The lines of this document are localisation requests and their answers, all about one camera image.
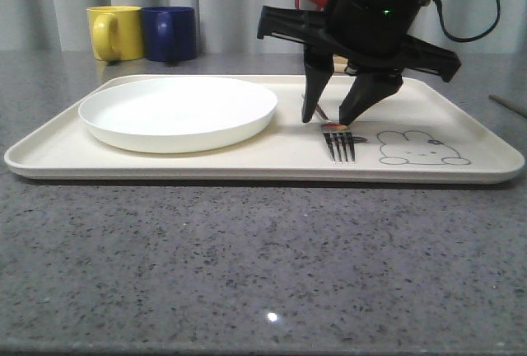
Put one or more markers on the cream rabbit serving tray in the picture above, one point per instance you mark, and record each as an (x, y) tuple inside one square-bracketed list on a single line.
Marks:
[(414, 136)]

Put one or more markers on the wooden mug tree stand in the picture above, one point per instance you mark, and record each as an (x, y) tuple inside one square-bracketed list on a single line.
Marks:
[(340, 64)]

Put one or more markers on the silver fork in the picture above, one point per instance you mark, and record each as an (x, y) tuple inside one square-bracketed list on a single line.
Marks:
[(338, 138)]

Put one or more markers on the white round plate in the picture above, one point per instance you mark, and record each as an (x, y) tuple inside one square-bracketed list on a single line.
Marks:
[(178, 114)]

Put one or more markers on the dark blue mug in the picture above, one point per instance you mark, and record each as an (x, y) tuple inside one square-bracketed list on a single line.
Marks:
[(169, 33)]

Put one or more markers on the silver chopstick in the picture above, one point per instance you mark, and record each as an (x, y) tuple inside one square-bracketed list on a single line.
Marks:
[(510, 105)]

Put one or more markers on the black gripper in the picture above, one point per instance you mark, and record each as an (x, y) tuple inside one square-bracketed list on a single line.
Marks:
[(370, 34)]

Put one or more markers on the yellow mug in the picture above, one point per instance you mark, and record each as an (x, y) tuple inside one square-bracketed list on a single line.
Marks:
[(116, 32)]

